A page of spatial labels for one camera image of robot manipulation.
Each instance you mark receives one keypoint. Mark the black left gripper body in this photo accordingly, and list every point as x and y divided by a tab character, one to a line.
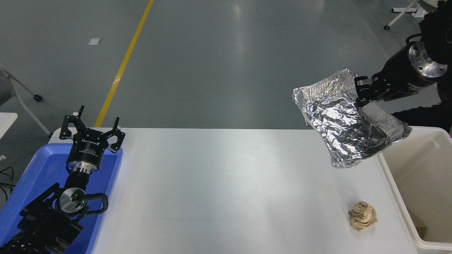
86	150

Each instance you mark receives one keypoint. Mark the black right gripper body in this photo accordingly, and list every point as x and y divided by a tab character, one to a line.
400	77

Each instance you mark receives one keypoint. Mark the silver foil plate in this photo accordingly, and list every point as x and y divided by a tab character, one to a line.
332	113

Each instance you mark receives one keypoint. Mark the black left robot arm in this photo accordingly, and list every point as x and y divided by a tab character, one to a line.
42	218

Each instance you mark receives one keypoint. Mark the person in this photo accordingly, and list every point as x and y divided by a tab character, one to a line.
430	116

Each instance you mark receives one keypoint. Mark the blue plastic tray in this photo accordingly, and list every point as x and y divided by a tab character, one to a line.
39	169

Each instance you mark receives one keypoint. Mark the grey wheeled chair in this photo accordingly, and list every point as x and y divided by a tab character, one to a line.
21	100

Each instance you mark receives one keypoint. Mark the small white side table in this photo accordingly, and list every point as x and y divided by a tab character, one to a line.
6	121

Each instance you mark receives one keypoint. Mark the large pale plastic bin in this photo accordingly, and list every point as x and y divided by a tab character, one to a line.
423	169

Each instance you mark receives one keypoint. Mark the white paper scrap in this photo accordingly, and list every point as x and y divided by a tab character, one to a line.
94	41

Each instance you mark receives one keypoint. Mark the crumpled tan paper ball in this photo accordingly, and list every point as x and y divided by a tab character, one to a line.
363	216

